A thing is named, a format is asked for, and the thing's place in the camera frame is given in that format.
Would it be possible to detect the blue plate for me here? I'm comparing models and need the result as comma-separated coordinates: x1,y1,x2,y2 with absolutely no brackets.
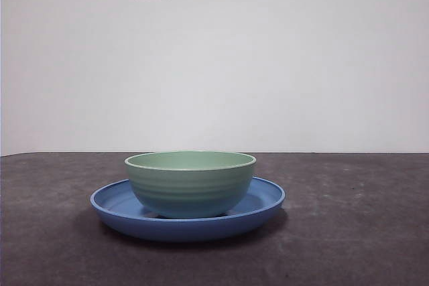
89,175,286,242

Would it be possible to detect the green bowl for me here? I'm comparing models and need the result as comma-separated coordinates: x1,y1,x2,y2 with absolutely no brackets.
124,150,257,218

